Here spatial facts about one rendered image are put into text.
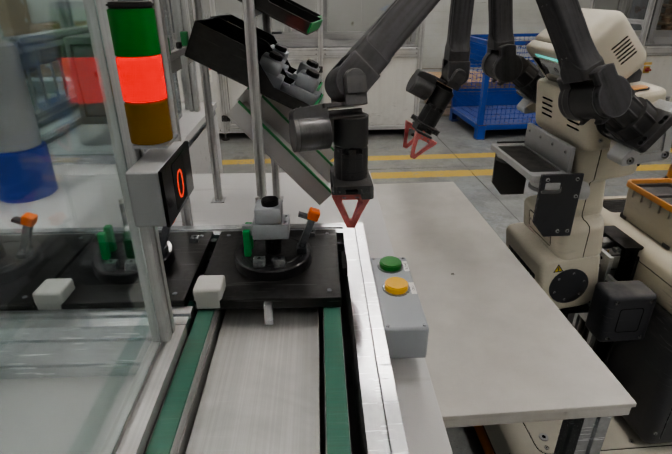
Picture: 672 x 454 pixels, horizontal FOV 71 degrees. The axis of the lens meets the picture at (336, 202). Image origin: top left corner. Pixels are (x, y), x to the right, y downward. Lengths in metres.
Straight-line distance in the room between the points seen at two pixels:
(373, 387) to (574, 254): 0.81
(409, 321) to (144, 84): 0.50
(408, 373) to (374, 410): 0.20
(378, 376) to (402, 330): 0.10
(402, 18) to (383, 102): 4.20
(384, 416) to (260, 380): 0.20
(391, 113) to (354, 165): 4.27
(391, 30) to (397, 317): 0.45
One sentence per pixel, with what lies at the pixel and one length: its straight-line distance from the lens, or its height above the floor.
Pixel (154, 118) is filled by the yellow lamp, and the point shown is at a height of 1.29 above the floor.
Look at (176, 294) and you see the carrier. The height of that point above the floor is 0.97.
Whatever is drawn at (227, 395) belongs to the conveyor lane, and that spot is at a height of 0.92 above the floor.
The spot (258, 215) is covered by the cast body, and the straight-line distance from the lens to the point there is 0.82.
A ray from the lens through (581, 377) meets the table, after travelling 0.90.
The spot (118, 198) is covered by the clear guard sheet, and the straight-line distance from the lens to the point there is 0.60.
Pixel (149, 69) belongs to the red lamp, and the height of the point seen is 1.35.
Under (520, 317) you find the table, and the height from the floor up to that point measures 0.86.
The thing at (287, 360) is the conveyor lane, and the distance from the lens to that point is 0.76.
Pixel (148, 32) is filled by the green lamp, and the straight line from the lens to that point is 0.58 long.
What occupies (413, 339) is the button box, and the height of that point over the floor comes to 0.94.
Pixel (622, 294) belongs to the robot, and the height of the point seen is 0.75.
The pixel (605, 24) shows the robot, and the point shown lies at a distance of 1.18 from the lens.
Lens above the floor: 1.43
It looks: 24 degrees down
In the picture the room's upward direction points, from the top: straight up
